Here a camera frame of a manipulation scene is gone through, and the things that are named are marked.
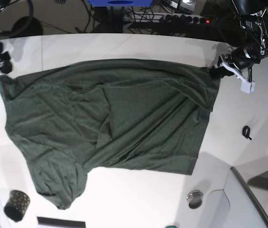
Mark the black patterned cup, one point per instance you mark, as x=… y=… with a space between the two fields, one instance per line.
x=16 y=205

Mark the dark green t-shirt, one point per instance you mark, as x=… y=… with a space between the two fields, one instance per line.
x=116 y=113

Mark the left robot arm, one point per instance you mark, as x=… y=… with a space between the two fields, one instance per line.
x=253 y=18

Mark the blue bin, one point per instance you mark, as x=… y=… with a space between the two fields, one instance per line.
x=120 y=3

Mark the small black clip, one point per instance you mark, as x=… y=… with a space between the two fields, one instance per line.
x=246 y=132

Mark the white power strip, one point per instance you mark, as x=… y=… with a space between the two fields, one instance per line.
x=168 y=18

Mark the round metal table grommet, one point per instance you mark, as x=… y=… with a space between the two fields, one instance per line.
x=195 y=199

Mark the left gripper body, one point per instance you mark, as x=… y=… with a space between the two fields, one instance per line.
x=238 y=59

